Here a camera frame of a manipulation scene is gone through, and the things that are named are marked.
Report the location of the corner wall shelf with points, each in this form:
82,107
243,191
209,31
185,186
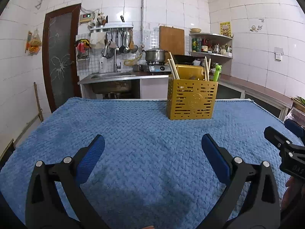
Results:
215,47

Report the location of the stainless steel cooking pot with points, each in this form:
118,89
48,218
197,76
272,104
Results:
155,55

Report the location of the black wok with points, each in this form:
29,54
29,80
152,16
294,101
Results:
183,59

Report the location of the yellow perforated utensil holder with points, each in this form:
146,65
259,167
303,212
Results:
190,99

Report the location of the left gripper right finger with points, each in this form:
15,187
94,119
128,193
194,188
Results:
250,198

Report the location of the yellow wall poster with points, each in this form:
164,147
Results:
225,29

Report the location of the hanging utensil rack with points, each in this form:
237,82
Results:
117,35

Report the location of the dark framed glass door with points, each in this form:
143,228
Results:
59,55

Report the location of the metal faucet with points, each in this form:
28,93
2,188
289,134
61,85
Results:
111,50

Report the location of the steel sink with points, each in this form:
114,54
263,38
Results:
112,83

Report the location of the orange hanging bag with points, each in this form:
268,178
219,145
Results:
33,43

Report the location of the kitchen counter with cabinets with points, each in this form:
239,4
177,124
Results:
155,87

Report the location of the wooden cutting board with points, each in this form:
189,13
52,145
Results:
172,40

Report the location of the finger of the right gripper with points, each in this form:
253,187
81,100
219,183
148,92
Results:
277,139
295,129

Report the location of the wooden chopstick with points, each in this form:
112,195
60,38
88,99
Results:
205,61
209,63
206,72
173,68
171,57

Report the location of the wooden stick against wall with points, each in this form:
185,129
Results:
40,115

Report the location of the green frog handle utensil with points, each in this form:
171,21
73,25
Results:
217,72

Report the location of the person's right hand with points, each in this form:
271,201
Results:
293,186

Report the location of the wooden chopstick in holder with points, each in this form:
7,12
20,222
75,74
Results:
205,61

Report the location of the blue textured towel mat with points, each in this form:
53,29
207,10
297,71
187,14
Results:
153,170

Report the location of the gas stove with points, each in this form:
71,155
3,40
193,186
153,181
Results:
153,68

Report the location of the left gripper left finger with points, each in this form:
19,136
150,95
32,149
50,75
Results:
55,198

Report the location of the white wall socket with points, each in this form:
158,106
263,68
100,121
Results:
278,53

